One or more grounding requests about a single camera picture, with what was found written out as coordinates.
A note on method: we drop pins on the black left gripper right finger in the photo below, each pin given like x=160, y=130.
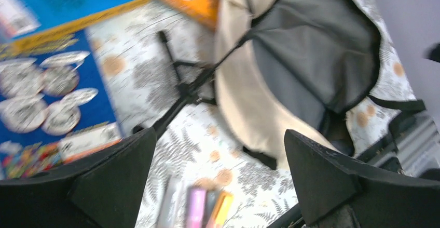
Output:
x=335, y=190

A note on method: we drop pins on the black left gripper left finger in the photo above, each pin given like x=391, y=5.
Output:
x=103, y=189

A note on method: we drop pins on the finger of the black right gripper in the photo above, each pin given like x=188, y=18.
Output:
x=433, y=53

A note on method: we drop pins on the cream canvas backpack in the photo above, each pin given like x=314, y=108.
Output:
x=303, y=65

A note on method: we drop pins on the pink highlighter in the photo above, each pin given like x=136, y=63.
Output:
x=195, y=207

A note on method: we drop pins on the orange yellow highlighter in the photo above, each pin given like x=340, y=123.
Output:
x=220, y=210

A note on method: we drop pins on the black folding tripod stand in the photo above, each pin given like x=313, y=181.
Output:
x=188, y=92

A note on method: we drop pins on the light blue book box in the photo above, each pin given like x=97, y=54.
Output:
x=26, y=24

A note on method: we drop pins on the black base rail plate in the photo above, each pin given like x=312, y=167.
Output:
x=413, y=150

